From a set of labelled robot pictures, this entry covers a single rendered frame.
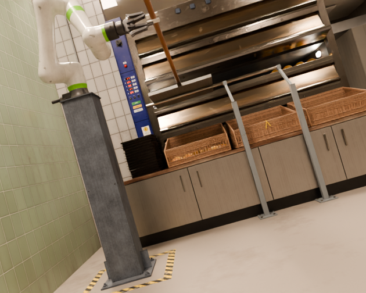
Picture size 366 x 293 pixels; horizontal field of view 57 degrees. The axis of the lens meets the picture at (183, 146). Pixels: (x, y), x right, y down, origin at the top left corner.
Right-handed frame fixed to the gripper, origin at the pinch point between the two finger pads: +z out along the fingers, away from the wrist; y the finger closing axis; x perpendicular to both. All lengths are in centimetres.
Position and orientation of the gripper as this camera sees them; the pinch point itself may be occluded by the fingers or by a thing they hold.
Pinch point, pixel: (152, 18)
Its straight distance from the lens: 194.8
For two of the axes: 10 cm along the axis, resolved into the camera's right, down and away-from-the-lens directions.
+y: 2.5, 9.5, -2.1
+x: -1.2, -1.8, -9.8
